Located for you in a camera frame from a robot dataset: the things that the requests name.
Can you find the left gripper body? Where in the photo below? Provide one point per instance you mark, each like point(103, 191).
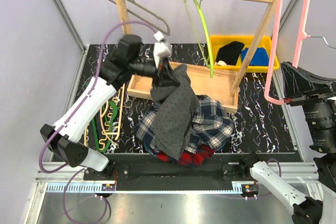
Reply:
point(148, 67)

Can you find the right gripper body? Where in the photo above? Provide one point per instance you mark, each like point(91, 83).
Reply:
point(313, 98)

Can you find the grey dotted skirt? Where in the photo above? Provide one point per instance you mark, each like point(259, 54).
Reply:
point(177, 103)

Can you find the wooden hanger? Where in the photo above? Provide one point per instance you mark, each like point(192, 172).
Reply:
point(118, 99)

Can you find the navy plaid skirt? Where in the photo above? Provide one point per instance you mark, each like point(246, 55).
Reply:
point(210, 125)

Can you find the cream wavy hanger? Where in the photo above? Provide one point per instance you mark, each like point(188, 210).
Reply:
point(86, 131)

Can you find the red plaid skirt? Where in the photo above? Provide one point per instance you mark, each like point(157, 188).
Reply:
point(187, 158)

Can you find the pink hanger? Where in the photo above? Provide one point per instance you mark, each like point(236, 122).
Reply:
point(302, 35)

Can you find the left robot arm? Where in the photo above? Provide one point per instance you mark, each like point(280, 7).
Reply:
point(63, 137)

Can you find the blue cloth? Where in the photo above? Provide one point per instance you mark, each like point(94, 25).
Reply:
point(260, 58)

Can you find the wooden clothes rack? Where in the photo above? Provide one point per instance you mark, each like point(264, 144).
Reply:
point(216, 82)

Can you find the black cloth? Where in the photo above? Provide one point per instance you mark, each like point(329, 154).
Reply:
point(228, 54)

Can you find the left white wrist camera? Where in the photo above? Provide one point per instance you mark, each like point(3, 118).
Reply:
point(162, 49)

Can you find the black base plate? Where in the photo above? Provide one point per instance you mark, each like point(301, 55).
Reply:
point(143, 173)

